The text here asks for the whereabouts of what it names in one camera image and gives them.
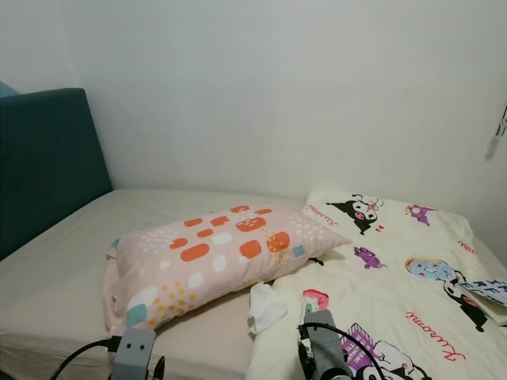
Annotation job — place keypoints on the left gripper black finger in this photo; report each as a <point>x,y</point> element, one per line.
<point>161,369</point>

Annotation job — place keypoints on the white green toothpaste box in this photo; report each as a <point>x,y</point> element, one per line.
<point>306,313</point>

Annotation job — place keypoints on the pink patterned pillow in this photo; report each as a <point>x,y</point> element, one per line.
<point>222,253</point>

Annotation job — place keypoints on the cream cartoon print quilt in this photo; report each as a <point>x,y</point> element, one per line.
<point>404,293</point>

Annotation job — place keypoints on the teal upholstered headboard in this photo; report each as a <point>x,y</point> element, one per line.
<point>47,158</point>

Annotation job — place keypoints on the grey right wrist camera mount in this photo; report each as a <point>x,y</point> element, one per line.
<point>321,340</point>

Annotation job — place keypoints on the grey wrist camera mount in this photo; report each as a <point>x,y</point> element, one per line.
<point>133,352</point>
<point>321,340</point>

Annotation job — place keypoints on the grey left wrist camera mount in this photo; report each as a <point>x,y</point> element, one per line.
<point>133,352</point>

